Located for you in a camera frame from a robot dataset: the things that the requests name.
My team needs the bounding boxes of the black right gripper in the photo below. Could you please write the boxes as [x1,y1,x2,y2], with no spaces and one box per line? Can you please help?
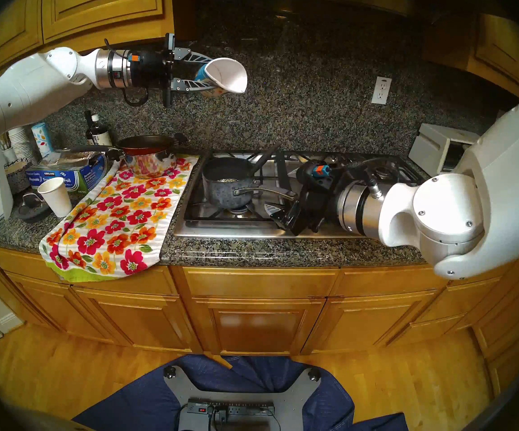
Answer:
[264,154,346,232]

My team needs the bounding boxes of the wooden base cabinets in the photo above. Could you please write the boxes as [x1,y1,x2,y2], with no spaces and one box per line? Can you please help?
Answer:
[0,242,519,399]

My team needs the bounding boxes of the dark blue cloth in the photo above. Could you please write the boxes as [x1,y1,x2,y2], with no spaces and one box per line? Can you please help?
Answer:
[72,354,408,431]

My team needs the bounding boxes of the white cup coloured drops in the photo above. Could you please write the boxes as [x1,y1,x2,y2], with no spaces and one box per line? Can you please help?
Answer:
[31,123,54,157]

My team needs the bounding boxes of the blue foil roll box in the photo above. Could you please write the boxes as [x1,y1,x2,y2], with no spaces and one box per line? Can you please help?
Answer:
[26,151,109,193]

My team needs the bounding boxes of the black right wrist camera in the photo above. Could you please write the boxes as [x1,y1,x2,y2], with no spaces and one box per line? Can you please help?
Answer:
[295,156,337,186]

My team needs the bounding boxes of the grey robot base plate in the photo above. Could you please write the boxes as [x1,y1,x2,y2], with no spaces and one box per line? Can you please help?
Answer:
[163,365,323,431]

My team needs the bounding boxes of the blue oatmeal paper cup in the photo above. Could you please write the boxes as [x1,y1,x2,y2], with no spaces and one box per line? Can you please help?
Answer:
[194,57,248,97]

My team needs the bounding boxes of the wooden upper cabinet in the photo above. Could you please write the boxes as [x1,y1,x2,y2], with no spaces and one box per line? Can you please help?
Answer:
[424,13,519,101]
[0,0,175,101]

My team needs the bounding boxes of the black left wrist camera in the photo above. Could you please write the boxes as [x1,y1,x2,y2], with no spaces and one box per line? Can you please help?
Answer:
[128,51,162,70]

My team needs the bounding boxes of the floral kitchen towel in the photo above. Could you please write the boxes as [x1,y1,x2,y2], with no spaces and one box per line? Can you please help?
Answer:
[38,155,200,282]

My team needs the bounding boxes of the stack of white cups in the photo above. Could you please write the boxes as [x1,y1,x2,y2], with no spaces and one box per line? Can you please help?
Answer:
[8,127,35,163]

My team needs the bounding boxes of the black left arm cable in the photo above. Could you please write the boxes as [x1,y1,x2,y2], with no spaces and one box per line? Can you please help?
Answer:
[122,87,151,108]

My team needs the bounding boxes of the white countertop appliance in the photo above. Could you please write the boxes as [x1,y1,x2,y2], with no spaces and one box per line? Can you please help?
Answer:
[408,123,480,177]

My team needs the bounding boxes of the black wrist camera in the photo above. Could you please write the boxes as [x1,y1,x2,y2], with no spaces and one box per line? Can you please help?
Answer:
[128,51,162,70]
[295,156,337,186]

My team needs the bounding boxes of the stainless steel gas cooktop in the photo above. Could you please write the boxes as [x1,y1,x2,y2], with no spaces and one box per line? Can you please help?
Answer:
[173,150,426,240]

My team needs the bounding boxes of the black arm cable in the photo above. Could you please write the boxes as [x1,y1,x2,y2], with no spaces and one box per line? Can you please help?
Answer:
[331,154,424,197]
[122,87,151,108]

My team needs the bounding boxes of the steel pot red inside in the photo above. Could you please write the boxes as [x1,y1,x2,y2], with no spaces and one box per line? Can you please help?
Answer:
[62,135,189,179]

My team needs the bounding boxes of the speckled grey container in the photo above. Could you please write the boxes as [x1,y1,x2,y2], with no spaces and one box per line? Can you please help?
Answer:
[6,162,31,195]

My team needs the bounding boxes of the grey power strip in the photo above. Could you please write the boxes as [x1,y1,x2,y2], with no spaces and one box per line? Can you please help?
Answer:
[187,400,276,417]

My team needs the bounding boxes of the dark bottle white label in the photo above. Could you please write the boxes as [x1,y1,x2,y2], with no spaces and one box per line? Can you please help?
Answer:
[90,114,113,147]

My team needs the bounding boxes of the white wall power outlet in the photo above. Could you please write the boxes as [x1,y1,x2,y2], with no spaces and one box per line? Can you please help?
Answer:
[371,76,393,106]

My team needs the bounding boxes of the plain white paper cup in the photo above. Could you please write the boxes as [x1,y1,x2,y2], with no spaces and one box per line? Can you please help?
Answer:
[38,177,73,218]

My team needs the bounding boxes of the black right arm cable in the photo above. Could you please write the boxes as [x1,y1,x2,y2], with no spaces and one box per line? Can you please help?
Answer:
[331,154,424,197]

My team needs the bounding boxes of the dark speckled saucepan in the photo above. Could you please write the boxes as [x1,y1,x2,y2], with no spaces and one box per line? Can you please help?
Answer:
[202,157,297,210]

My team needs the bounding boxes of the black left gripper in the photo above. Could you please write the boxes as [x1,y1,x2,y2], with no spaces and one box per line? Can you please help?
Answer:
[131,33,215,108]

